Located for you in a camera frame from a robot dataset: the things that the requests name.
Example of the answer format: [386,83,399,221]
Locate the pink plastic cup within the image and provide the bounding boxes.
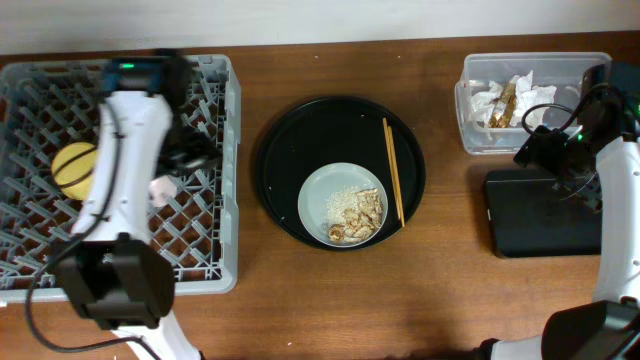
[148,175,177,208]

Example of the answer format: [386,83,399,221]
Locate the white tissue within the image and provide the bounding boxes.
[510,70,557,127]
[470,81,504,127]

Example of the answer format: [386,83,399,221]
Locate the gold snack wrapper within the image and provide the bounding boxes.
[488,81,517,128]

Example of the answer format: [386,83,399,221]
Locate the yellow plastic bowl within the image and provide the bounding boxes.
[51,142,97,201]

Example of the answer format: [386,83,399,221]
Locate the rice and food scraps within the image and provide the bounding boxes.
[326,187,384,246]

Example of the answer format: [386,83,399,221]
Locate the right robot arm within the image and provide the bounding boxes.
[477,63,639,360]

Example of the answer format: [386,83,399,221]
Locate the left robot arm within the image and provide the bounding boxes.
[45,49,222,359]

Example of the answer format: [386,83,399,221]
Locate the grey plastic dishwasher rack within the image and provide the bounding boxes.
[1,55,241,304]

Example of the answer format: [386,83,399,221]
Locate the black rectangular tray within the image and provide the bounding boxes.
[483,169,601,258]

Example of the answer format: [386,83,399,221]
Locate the clear plastic bin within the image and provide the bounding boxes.
[455,52,639,155]

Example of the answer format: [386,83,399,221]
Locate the round black serving tray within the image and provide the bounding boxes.
[255,96,427,252]

